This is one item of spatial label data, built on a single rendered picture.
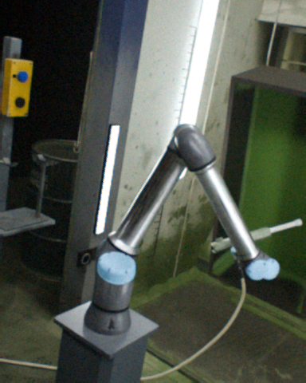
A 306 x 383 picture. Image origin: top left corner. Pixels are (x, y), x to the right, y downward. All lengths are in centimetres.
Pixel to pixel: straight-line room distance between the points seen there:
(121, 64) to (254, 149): 93
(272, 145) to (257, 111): 21
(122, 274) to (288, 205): 139
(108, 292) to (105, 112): 109
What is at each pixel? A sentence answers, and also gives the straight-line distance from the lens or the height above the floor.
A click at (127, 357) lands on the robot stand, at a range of 212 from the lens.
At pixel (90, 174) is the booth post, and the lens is 284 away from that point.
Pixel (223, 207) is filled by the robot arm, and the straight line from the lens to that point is 199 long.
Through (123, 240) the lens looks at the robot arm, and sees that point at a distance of 213.
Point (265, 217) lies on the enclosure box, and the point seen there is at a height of 83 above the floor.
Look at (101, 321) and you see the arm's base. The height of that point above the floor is 69.
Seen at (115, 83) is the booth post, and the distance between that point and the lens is 271.
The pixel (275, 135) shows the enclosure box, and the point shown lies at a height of 134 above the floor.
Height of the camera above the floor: 178
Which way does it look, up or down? 16 degrees down
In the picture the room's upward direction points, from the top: 10 degrees clockwise
